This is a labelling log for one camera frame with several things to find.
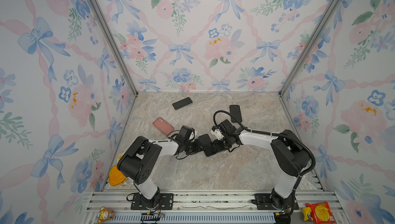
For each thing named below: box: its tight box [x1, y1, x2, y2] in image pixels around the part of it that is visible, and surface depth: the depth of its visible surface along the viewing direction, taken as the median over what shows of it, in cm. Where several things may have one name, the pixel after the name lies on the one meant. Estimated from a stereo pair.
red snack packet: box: [305, 201, 336, 224], surface depth 72 cm
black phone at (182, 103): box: [171, 97, 193, 110], surface depth 116 cm
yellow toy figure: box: [301, 206, 314, 222], surface depth 70 cm
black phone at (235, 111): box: [229, 104, 243, 123], surface depth 112 cm
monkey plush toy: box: [97, 206, 115, 224], surface depth 70 cm
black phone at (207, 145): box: [198, 133, 218, 157], surface depth 92 cm
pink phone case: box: [152, 117, 175, 137], surface depth 105 cm
